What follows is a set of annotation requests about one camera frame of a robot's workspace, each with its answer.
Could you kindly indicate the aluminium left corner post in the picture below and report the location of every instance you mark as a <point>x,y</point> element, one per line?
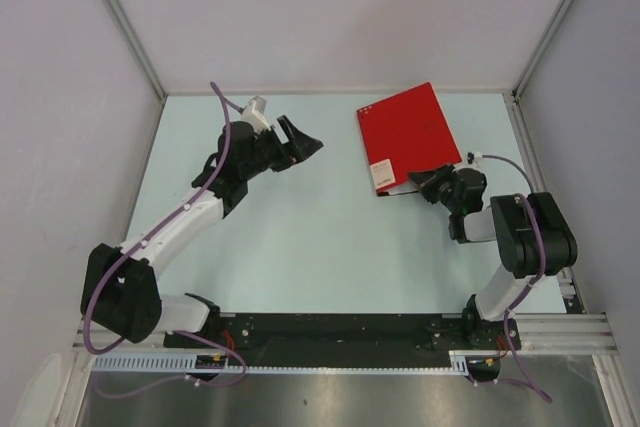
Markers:
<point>134,44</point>

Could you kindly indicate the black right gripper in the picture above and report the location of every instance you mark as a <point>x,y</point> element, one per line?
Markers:
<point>428,179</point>

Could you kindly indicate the red and black file folder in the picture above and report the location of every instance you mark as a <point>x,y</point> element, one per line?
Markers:
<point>406,132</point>

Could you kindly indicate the aluminium front frame rail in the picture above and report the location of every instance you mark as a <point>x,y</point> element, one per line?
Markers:
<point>540,334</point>

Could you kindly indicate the aluminium right corner post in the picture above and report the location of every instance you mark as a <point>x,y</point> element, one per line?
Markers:
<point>556,21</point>

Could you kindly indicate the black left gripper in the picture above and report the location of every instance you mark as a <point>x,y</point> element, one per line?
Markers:
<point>303,145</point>

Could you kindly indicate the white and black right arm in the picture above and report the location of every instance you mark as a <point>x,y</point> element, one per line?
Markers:
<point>533,239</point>

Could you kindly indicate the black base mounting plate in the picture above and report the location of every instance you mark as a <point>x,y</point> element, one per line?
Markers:
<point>340,340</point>

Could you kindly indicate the aluminium corner post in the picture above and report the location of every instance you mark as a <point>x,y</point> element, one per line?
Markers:
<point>556,21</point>
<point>134,44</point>

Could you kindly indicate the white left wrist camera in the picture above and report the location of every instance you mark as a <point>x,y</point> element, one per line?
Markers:
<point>253,114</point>

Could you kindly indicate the light blue slotted cable duct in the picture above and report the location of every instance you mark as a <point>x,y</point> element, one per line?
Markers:
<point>191,363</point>

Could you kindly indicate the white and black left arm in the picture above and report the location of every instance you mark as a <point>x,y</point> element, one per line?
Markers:
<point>121,290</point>

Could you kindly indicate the printed text paper sheet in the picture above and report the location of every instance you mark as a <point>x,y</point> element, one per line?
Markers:
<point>402,189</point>

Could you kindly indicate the aluminium right side rail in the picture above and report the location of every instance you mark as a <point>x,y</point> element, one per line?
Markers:
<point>566,279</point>

